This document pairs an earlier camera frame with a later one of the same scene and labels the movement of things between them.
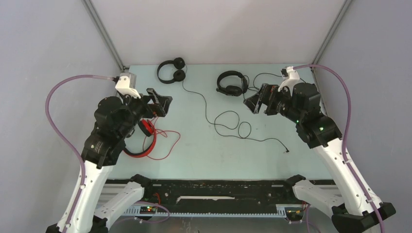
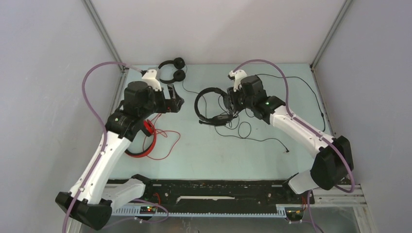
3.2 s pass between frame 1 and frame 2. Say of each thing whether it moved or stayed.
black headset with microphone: moved
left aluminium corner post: stayed
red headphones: stayed
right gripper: moved
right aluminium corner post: stayed
